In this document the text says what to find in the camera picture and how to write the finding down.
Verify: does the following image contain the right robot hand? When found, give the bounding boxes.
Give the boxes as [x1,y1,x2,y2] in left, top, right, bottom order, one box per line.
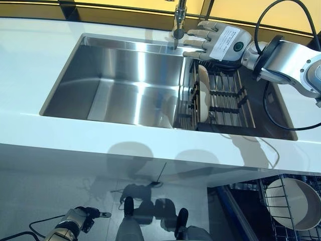
[182,20,253,62]

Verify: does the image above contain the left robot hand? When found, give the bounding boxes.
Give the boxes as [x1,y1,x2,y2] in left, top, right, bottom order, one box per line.
[65,206,112,226]

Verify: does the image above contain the small cream plate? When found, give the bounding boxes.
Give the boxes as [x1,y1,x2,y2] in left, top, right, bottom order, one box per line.
[197,64,212,124]

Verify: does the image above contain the large cream plate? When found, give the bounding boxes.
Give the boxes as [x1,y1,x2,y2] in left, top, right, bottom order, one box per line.
[265,177,320,230]

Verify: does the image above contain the chrome gooseneck kitchen faucet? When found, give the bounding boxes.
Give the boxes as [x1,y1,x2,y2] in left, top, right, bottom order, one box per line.
[164,0,189,40]

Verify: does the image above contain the left robot leg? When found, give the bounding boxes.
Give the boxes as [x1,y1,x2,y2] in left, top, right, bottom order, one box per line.
[114,196,144,241]

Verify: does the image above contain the robot leg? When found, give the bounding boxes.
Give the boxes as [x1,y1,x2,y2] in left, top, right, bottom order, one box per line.
[114,196,144,241]
[175,207,214,241]

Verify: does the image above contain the black dish drying rack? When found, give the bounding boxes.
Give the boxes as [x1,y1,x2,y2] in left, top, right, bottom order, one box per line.
[188,58,257,133]

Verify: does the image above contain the stainless steel sink basin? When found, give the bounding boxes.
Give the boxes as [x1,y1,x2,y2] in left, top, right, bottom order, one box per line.
[40,33,298,142]

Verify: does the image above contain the right robot leg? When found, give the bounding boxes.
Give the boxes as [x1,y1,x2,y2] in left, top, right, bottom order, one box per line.
[175,207,214,241]

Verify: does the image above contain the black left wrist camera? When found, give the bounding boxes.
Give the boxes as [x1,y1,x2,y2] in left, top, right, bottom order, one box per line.
[81,217,95,233]

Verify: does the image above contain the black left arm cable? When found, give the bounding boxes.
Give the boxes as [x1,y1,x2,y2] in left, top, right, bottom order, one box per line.
[0,214,66,241]

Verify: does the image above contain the black right forearm cable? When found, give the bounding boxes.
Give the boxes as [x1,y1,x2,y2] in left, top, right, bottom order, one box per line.
[254,0,317,54]

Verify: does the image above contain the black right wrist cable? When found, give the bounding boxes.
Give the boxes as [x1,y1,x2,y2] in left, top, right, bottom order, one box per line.
[262,79,321,132]

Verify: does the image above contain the dark window frame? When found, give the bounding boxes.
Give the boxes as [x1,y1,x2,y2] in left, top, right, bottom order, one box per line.
[0,0,321,49]

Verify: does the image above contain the dishwasher wire rack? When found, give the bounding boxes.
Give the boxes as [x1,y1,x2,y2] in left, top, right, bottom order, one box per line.
[257,174,321,241]

